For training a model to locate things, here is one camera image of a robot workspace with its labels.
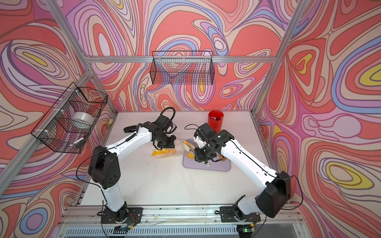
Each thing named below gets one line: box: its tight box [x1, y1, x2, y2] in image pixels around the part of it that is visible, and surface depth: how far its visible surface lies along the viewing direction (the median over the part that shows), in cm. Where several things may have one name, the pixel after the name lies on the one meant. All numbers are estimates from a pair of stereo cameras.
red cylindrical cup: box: [207, 110, 224, 133], surface depth 103 cm
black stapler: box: [123, 125, 137, 133], surface depth 109 cm
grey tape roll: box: [70, 111, 95, 126], surface depth 76 cm
